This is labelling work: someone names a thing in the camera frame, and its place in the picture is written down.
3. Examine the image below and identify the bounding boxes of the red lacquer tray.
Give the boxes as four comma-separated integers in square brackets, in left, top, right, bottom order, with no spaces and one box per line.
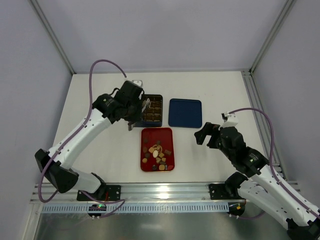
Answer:
[140,127,175,173]

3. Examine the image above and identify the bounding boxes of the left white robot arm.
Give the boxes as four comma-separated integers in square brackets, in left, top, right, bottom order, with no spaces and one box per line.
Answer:
[35,80,149,200]

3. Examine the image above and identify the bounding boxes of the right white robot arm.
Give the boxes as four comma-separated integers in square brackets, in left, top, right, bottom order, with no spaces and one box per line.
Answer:
[194,122,320,240]

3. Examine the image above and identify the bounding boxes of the brown rectangular chocolate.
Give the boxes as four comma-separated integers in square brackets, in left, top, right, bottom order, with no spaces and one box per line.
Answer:
[164,150,172,156]

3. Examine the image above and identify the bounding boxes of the white oval chocolate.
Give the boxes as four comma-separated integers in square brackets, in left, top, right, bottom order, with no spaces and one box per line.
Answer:
[152,150,159,158]

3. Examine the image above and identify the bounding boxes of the tan square chocolate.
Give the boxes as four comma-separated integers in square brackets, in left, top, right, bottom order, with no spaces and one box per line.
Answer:
[148,147,155,153]

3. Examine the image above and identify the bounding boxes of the dark blue box lid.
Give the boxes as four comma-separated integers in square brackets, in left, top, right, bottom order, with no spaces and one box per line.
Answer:
[168,98,203,129]

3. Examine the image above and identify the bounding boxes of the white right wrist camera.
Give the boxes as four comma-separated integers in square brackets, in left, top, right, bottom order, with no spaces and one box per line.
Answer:
[220,112,239,128]

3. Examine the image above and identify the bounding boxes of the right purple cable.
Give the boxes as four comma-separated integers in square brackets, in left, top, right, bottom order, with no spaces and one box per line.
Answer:
[228,107,320,220]

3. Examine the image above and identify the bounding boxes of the purple cable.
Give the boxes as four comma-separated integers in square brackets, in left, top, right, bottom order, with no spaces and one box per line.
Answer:
[37,59,128,219]
[228,107,320,220]

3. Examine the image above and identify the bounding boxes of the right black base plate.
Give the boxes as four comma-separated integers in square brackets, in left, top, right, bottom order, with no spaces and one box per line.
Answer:
[208,183,243,200]

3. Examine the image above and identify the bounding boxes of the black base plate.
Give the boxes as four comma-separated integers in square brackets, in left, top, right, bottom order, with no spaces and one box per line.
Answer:
[76,183,122,202]
[208,183,243,200]

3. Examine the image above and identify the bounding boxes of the aluminium front rail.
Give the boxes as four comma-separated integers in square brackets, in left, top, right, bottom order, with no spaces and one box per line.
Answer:
[30,182,234,204]

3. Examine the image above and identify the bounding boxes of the aluminium rail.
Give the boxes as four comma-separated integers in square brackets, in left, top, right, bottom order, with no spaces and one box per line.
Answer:
[30,182,234,204]
[241,69,286,179]

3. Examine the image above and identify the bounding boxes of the aluminium right rail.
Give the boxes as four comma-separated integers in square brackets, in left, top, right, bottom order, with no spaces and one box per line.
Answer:
[241,69,286,179]

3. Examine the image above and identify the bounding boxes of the slotted grey cable duct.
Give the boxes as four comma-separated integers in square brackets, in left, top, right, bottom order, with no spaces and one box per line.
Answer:
[41,202,229,214]

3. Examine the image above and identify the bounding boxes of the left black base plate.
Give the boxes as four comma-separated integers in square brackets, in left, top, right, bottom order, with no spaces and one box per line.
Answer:
[76,183,122,202]

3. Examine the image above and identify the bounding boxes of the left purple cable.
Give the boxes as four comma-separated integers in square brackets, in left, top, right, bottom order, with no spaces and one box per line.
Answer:
[37,59,128,219]

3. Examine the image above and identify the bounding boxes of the left frame post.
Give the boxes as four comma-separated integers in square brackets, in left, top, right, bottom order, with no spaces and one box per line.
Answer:
[28,0,76,75]

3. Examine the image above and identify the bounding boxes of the frame post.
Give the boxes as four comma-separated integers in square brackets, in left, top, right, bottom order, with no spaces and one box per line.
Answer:
[249,0,297,74]
[28,0,76,75]

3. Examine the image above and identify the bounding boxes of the right frame post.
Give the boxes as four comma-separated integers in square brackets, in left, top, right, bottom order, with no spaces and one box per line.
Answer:
[249,0,297,74]

